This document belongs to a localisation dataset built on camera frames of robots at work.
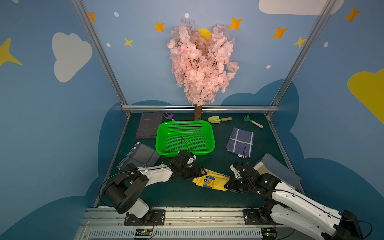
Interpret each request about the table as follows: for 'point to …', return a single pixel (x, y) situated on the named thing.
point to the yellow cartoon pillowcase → (212, 180)
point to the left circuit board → (143, 232)
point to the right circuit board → (269, 233)
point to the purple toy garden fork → (169, 116)
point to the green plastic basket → (195, 136)
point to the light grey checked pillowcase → (141, 155)
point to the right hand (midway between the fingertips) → (225, 184)
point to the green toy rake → (247, 118)
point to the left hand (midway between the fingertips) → (203, 173)
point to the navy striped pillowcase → (241, 142)
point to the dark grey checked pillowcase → (148, 127)
